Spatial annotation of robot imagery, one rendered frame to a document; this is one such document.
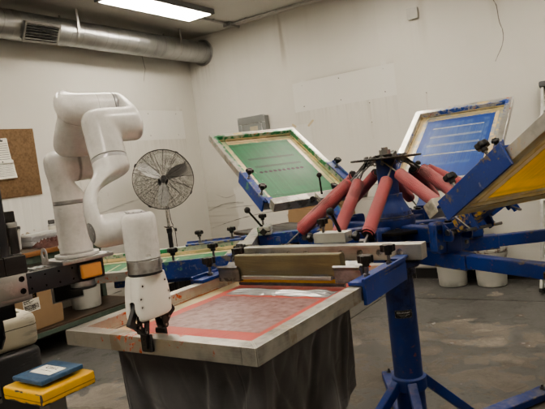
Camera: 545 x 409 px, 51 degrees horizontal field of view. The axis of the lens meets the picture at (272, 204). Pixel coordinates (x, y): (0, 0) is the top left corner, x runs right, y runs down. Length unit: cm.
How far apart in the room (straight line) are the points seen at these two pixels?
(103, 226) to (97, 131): 23
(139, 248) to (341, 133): 509
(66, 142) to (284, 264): 71
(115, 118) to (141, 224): 29
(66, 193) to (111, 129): 39
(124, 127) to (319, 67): 506
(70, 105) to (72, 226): 40
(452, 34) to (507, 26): 48
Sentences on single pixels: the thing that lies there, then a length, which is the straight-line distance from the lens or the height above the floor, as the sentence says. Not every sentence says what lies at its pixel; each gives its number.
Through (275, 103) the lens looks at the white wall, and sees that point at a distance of 665.
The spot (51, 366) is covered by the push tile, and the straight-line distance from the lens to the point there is 133.
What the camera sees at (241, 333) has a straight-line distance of 136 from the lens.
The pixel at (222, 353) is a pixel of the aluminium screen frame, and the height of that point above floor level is 97.
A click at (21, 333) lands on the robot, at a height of 85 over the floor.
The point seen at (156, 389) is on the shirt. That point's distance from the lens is 149.
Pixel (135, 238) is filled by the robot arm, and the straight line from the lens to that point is 125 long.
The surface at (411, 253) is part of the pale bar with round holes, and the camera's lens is 182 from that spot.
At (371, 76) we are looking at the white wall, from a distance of 610.
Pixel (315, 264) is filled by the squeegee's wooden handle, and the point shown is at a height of 103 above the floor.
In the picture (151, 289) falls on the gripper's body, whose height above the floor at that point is 110.
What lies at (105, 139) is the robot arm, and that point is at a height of 144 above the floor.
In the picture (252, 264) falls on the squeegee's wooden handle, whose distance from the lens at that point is 181.
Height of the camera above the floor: 133
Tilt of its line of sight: 4 degrees down
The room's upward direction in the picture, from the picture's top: 7 degrees counter-clockwise
